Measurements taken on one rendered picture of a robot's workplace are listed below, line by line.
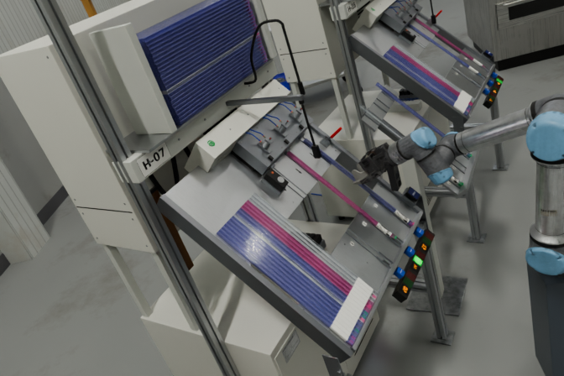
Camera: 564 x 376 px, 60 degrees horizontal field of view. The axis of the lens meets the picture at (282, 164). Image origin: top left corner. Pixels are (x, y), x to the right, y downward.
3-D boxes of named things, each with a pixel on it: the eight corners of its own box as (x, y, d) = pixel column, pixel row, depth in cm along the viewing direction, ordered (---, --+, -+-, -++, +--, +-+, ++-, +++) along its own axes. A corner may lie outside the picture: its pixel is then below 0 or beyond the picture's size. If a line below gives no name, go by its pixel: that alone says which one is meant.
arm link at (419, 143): (435, 152, 155) (418, 131, 154) (408, 166, 163) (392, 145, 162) (442, 141, 160) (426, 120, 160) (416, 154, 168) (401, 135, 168)
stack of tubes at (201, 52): (268, 60, 182) (245, -14, 170) (180, 125, 146) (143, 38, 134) (242, 64, 189) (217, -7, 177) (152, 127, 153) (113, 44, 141)
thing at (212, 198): (335, 159, 193) (341, 152, 189) (242, 274, 147) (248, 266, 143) (269, 107, 195) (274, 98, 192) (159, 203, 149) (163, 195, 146)
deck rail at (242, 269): (343, 357, 144) (353, 352, 140) (340, 363, 143) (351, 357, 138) (159, 204, 150) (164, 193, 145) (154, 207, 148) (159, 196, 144)
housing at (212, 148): (276, 115, 196) (291, 91, 186) (202, 183, 162) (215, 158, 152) (261, 103, 197) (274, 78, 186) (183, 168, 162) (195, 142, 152)
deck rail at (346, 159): (414, 218, 192) (423, 211, 187) (412, 221, 190) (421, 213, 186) (272, 105, 197) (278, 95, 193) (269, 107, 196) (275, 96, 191)
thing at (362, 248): (413, 216, 189) (418, 212, 186) (344, 352, 143) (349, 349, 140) (374, 185, 190) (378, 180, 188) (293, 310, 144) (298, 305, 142)
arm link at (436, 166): (462, 164, 164) (442, 138, 163) (450, 182, 157) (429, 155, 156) (444, 172, 170) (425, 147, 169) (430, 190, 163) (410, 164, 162)
